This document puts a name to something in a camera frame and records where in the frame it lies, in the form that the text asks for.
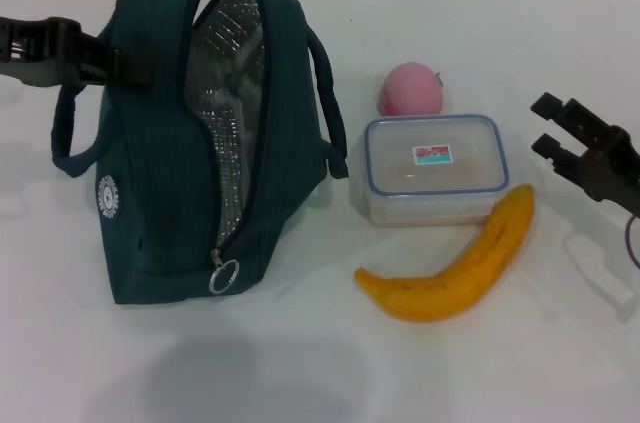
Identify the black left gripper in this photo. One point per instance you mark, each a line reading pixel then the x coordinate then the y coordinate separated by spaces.
pixel 45 53

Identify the dark teal insulated lunch bag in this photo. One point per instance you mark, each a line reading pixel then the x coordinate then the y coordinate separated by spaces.
pixel 150 168

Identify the pink peach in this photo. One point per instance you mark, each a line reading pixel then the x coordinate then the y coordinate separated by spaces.
pixel 412 90

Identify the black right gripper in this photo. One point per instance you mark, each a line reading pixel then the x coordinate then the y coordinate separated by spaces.
pixel 615 168

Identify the clear container with blue rim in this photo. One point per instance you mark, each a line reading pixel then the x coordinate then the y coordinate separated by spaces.
pixel 435 168

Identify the yellow banana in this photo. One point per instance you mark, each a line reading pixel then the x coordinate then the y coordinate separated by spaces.
pixel 450 288

